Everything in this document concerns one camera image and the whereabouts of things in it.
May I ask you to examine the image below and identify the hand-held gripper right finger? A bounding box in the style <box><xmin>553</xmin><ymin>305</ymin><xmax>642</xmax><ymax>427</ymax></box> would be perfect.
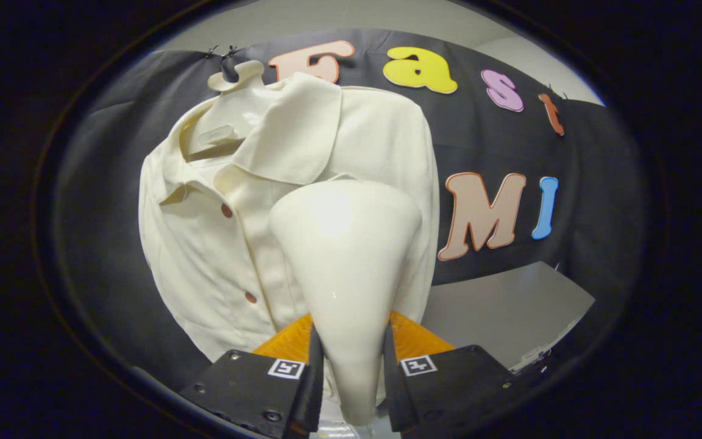
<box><xmin>383</xmin><ymin>311</ymin><xmax>526</xmax><ymax>433</ymax></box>

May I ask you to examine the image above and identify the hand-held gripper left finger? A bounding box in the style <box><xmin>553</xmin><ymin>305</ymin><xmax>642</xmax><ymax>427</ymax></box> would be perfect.
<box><xmin>179</xmin><ymin>313</ymin><xmax>326</xmax><ymax>437</ymax></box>

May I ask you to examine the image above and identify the cream button-up shirt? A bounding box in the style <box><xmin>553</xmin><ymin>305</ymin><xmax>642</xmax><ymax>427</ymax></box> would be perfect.
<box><xmin>138</xmin><ymin>72</ymin><xmax>441</xmax><ymax>365</ymax></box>

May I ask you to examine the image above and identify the white garment steamer head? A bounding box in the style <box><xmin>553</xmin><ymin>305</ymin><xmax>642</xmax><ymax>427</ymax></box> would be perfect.
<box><xmin>268</xmin><ymin>179</ymin><xmax>424</xmax><ymax>426</ymax></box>

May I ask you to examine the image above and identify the grey cabinet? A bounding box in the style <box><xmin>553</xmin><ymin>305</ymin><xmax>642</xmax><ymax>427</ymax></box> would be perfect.
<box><xmin>421</xmin><ymin>262</ymin><xmax>596</xmax><ymax>373</ymax></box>

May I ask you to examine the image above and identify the black backdrop cloth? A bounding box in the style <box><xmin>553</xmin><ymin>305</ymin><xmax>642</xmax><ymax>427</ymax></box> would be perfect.
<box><xmin>52</xmin><ymin>27</ymin><xmax>650</xmax><ymax>391</ymax></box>

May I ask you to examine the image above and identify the white plastic hanger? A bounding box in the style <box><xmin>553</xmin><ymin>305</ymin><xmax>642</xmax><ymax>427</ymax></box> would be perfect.
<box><xmin>188</xmin><ymin>59</ymin><xmax>280</xmax><ymax>154</ymax></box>

